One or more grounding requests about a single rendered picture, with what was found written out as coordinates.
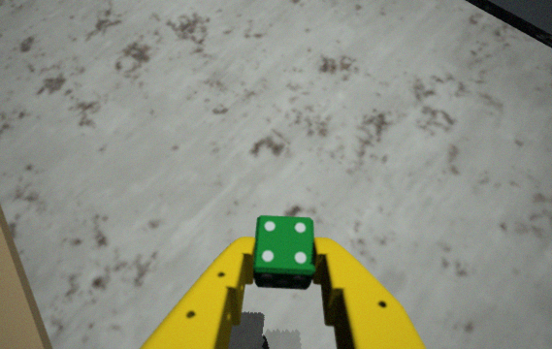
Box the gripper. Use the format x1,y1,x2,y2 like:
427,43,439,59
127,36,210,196
140,237,426,349

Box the green die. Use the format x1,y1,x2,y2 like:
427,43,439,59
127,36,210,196
253,215,315,290

